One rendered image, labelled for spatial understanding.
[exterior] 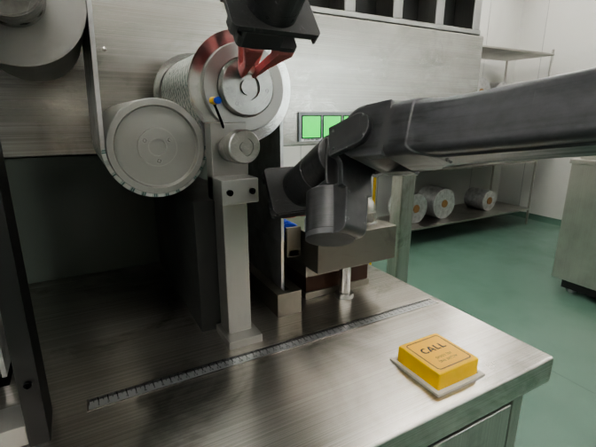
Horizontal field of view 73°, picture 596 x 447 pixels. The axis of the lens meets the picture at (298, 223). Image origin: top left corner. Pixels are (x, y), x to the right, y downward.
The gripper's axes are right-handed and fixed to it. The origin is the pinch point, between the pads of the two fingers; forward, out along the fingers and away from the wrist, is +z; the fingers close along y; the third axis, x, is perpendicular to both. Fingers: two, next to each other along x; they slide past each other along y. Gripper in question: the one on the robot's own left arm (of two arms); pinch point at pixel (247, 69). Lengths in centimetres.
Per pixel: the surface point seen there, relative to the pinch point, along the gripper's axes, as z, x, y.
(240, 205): 9.9, -14.1, -1.6
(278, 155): 11.0, -6.0, 6.7
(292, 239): 19.1, -16.9, 9.0
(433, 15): 18, 41, 70
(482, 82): 164, 162, 331
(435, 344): 6.6, -38.1, 18.6
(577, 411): 91, -87, 154
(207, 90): 4.0, -0.2, -4.5
